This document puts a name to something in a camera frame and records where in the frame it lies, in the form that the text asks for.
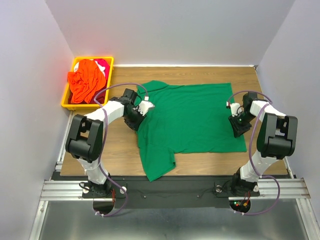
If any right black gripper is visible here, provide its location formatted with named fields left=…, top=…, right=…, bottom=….
left=228, top=111, right=256, bottom=138

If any green t shirt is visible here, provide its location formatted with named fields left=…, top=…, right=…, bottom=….
left=136, top=80, right=247, bottom=182

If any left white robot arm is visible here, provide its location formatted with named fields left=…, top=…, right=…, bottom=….
left=65, top=88, right=155, bottom=198

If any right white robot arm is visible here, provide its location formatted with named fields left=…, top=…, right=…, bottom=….
left=226, top=91, right=298, bottom=195

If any orange t shirt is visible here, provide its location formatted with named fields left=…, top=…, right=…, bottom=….
left=67, top=59, right=107, bottom=103

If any pink white t shirt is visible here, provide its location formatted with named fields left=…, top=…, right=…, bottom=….
left=73, top=57, right=111, bottom=78

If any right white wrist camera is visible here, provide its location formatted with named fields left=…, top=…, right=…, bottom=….
left=226, top=101, right=242, bottom=117

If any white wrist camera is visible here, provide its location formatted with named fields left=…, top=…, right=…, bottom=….
left=137, top=96, right=155, bottom=116
left=226, top=101, right=242, bottom=117

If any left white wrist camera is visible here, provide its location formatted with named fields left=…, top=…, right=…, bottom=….
left=137, top=96, right=155, bottom=116

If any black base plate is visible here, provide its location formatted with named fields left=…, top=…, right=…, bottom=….
left=51, top=174, right=261, bottom=210

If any aluminium frame rail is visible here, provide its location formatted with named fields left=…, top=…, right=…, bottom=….
left=28, top=109, right=87, bottom=240

